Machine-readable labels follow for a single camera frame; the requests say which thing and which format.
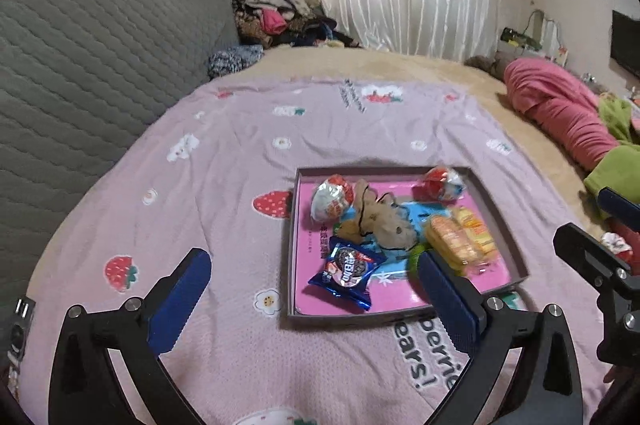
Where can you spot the grey quilted headboard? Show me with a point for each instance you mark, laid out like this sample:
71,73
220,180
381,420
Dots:
75,70

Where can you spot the dark blue patterned cloth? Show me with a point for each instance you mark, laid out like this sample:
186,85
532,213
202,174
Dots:
232,60

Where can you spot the green fuzzy scrunchie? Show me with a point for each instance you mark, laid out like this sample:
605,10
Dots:
417,255

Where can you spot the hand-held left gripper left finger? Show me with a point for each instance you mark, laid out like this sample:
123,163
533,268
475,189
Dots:
180,305

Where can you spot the pink quilt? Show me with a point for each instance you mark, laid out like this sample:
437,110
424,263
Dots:
550,105

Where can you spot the grey tray with pink bottom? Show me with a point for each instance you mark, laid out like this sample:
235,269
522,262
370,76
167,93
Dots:
397,300

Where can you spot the clear biscuit packet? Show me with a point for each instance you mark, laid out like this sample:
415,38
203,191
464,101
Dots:
445,240

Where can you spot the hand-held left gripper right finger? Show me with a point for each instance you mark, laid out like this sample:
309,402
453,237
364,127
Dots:
447,305

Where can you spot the white metal rack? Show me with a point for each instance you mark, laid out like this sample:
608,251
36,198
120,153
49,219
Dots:
547,32

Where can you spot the green fleece blanket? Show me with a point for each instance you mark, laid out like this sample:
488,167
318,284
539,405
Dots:
615,165

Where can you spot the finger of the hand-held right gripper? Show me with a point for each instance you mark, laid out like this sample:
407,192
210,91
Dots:
590,260
620,207

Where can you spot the red white plastic egg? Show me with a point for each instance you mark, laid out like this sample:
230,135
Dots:
445,185
332,200

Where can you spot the dark bag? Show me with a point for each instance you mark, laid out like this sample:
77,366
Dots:
515,36

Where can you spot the blue cookie packet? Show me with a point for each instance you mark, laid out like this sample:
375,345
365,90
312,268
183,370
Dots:
345,272

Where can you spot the pile of clothes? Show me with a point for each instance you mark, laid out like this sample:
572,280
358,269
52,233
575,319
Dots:
272,20

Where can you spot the red white scrunchie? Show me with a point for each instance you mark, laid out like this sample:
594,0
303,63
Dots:
617,245

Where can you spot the black television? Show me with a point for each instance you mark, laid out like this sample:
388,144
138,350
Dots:
627,45

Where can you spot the yellow label biscuit packet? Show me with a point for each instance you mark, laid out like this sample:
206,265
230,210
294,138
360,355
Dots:
475,230

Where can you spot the grey metal device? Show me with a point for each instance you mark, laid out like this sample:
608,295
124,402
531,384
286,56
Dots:
22,330

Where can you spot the brown furry cloth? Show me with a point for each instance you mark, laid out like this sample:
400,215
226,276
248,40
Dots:
485,65

